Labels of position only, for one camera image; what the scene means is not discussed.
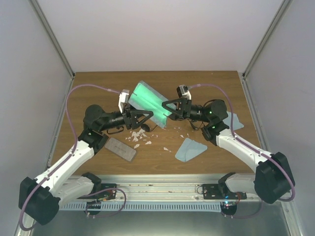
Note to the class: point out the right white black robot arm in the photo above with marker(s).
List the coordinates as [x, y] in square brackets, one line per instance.
[272, 176]

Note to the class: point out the black mounting plate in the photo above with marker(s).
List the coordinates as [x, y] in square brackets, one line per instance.
[211, 190]
[109, 194]

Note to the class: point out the slotted grey cable duct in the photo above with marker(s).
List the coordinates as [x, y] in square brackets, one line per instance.
[158, 206]

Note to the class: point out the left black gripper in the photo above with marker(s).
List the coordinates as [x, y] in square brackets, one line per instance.
[130, 117]

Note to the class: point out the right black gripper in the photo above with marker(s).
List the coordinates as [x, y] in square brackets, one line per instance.
[183, 111]

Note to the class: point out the aluminium frame post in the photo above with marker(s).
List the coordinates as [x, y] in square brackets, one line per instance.
[285, 4]
[42, 18]

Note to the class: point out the blue green glasses case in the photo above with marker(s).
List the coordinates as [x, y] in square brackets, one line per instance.
[145, 97]

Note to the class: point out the dark lens sunglasses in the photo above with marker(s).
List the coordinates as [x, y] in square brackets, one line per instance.
[147, 128]

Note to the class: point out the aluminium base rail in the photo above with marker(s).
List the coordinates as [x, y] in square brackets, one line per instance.
[162, 188]

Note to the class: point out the grey glasses case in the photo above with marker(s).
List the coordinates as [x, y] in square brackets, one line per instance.
[120, 149]

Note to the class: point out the left aluminium frame post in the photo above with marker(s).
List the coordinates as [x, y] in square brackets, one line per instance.
[42, 18]

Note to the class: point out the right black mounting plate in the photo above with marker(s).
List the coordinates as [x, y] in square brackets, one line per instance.
[211, 190]

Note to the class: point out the right aluminium frame post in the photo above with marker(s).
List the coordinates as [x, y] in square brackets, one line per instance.
[285, 4]

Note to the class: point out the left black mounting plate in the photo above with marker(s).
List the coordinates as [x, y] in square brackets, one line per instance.
[109, 194]

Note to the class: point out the blue cleaning cloth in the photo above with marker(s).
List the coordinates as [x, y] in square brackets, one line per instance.
[236, 123]
[189, 150]

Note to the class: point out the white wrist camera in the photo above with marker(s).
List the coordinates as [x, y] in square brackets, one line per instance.
[183, 92]
[123, 99]

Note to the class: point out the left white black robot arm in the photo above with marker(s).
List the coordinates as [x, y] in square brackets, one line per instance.
[42, 197]

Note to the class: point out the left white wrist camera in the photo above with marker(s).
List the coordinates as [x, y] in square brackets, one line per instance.
[123, 99]

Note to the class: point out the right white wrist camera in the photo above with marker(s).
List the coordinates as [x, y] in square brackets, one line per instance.
[183, 92]

